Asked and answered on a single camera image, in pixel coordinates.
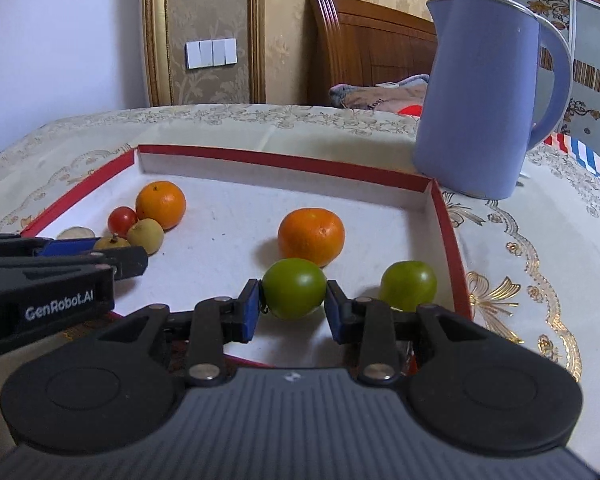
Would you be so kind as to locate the colourful zigzag striped blanket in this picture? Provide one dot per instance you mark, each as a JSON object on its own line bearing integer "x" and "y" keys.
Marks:
{"x": 580, "y": 152}

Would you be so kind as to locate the cream gold embroidered tablecloth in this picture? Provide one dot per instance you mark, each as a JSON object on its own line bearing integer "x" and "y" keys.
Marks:
{"x": 530, "y": 240}

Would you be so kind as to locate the gold framed wall panel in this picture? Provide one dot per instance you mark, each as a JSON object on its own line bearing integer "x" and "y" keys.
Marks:
{"x": 155, "y": 35}

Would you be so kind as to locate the red cherry tomato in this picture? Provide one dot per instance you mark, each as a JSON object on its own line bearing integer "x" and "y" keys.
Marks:
{"x": 122, "y": 220}

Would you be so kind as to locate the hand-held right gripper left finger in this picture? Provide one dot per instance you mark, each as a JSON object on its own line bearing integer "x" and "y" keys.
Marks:
{"x": 250, "y": 310}

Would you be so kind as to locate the wardrobe with floral sliding doors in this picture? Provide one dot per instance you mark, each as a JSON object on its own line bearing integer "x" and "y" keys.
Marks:
{"x": 595, "y": 35}

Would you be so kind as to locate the blue electric kettle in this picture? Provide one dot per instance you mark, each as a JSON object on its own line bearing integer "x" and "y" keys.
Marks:
{"x": 480, "y": 100}

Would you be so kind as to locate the large orange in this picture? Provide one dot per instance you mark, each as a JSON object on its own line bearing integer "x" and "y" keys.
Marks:
{"x": 311, "y": 236}

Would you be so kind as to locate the tan longan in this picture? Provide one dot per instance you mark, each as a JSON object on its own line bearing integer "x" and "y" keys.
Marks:
{"x": 146, "y": 236}
{"x": 111, "y": 242}

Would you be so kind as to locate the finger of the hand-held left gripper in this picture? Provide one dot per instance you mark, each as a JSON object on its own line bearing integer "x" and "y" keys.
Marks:
{"x": 130, "y": 262}
{"x": 65, "y": 246}

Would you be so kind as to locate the red cardboard box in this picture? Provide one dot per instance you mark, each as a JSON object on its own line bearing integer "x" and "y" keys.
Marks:
{"x": 220, "y": 210}

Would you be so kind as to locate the small orange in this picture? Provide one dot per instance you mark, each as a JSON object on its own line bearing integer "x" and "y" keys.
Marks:
{"x": 161, "y": 205}

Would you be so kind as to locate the white wall switch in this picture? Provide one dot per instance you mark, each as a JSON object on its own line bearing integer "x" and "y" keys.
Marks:
{"x": 211, "y": 53}

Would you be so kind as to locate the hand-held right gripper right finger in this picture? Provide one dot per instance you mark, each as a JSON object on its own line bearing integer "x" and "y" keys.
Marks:
{"x": 334, "y": 310}

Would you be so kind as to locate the beige patterned blanket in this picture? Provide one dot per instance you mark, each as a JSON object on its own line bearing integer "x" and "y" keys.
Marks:
{"x": 380, "y": 95}

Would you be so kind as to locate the green tomato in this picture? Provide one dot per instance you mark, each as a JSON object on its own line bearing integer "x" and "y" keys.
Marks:
{"x": 408, "y": 285}
{"x": 294, "y": 288}

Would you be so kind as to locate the pale beige round fruit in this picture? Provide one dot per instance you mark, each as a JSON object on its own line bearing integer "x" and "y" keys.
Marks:
{"x": 75, "y": 233}

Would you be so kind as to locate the wooden bed headboard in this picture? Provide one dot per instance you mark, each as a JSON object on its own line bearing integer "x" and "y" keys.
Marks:
{"x": 370, "y": 45}

